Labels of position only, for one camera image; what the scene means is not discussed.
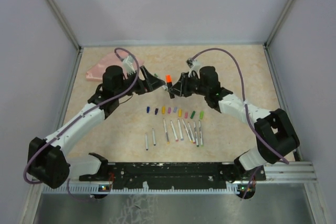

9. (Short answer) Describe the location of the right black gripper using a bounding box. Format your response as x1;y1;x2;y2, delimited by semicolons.
169;71;208;98

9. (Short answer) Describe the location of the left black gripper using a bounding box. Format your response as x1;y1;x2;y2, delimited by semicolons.
115;66;165;99

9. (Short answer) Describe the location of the orange capped black highlighter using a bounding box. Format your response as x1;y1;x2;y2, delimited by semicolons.
165;74;175;99

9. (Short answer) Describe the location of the light green pen cap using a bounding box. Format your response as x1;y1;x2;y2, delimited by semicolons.
199;111;204;120

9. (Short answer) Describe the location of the magenta capped marker pen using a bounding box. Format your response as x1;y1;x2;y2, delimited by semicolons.
187;122;196;144

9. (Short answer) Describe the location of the dark green capped marker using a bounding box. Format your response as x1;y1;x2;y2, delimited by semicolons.
193;121;199;147

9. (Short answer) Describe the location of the lavender marker pen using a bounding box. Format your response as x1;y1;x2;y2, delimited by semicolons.
177;119;184;141

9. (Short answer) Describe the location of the light green capped marker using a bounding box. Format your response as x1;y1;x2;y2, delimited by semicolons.
198;120;204;147

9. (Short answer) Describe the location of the pink capped marker pen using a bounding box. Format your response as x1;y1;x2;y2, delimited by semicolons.
170;120;179;142

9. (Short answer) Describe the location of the orange white marker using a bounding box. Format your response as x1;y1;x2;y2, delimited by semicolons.
163;119;170;144

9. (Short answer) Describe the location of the blue capped marker pen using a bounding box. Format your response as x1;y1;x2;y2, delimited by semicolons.
145;133;149;151

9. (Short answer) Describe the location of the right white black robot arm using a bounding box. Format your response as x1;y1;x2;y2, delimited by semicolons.
168;66;300;180

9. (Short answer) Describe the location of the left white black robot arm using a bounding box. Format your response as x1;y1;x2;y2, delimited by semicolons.
23;66;165;189

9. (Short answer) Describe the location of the pink plastic bag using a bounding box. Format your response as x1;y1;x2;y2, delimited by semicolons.
85;51;145;82

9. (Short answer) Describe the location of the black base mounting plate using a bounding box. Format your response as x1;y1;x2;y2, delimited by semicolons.
79;162;254;189

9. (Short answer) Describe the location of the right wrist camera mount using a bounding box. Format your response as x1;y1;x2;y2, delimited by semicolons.
186;58;202;77

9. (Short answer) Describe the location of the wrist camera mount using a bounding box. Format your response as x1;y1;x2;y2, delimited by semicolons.
186;58;202;77
122;55;136;75

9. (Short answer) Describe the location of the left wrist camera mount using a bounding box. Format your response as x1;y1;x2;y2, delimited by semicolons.
122;55;136;75

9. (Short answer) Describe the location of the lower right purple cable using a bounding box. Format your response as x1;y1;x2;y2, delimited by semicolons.
241;166;260;200

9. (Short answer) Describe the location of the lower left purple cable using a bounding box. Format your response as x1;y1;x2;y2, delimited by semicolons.
66;179;96;202

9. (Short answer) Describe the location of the aluminium frame rail left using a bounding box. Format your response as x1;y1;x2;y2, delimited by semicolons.
45;0;81;51

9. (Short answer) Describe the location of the aluminium frame rail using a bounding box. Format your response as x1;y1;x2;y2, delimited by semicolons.
45;0;81;51
264;0;296;49

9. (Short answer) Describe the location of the white slotted cable duct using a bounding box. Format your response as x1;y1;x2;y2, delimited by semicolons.
41;183;253;195

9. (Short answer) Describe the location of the aluminium frame rail right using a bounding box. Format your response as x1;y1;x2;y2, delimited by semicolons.
264;0;296;49

